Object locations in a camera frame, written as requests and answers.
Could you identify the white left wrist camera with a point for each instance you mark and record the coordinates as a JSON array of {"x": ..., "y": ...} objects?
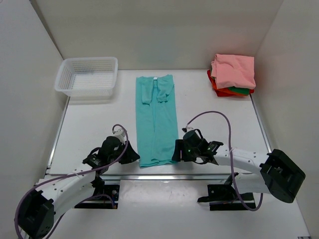
[{"x": 120, "y": 135}]

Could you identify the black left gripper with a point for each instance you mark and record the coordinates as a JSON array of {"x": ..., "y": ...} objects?
[{"x": 131, "y": 155}]

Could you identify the teal t shirt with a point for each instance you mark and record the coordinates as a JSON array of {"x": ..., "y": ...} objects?
[{"x": 156, "y": 120}]

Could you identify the white plastic basket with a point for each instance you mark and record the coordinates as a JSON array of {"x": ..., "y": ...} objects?
[{"x": 88, "y": 77}]

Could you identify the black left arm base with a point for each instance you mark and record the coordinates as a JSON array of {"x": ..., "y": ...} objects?
[{"x": 105, "y": 196}]

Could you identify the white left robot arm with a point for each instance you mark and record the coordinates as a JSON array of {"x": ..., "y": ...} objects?
[{"x": 40, "y": 208}]

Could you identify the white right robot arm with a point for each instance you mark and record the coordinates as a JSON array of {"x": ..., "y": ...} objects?
[{"x": 273, "y": 173}]

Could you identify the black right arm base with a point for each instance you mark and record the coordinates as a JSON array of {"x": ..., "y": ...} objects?
[{"x": 222, "y": 197}]

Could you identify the pink folded t shirt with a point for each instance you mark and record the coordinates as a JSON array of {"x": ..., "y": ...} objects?
[{"x": 233, "y": 71}]

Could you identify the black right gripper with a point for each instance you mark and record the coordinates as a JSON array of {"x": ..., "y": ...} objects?
[{"x": 179, "y": 152}]

